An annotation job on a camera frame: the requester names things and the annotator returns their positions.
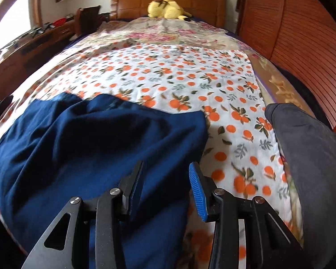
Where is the red bowl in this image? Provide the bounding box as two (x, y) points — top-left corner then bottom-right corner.
(53, 18), (67, 27)

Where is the wooden desk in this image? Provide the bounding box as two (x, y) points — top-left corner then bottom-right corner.
(0, 21), (75, 100)

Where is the orange floral bed sheet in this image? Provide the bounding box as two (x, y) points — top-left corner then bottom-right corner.
(0, 39), (293, 268)

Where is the pink floral quilt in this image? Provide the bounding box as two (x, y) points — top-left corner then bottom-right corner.
(94, 16), (242, 51)

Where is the wooden louvred wardrobe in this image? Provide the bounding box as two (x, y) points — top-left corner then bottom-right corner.
(237, 0), (336, 133)

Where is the wooden chair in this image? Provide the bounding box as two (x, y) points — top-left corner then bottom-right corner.
(74, 6), (101, 37)

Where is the yellow plush toy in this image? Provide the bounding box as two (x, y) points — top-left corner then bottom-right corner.
(147, 0), (192, 21)

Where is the wooden headboard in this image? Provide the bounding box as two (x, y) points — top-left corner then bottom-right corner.
(110, 0), (226, 28)

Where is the blue blazer jacket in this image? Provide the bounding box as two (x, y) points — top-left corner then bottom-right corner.
(0, 93), (207, 268)

